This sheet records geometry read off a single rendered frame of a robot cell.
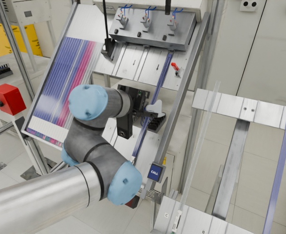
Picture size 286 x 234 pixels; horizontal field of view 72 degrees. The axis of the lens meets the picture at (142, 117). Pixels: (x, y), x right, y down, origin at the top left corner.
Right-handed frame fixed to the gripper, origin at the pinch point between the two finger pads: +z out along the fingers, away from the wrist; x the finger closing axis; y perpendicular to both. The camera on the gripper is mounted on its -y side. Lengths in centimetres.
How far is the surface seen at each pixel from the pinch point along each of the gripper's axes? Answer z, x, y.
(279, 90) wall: 186, -69, 40
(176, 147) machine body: 32.3, -8.4, -17.4
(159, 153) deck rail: 0.4, -9.1, -13.7
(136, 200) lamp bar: -2.0, -6.0, -32.7
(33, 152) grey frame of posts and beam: 7, 60, -40
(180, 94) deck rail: 6.2, -9.5, 8.8
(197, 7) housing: 7.3, -6.8, 40.2
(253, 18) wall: 152, -23, 97
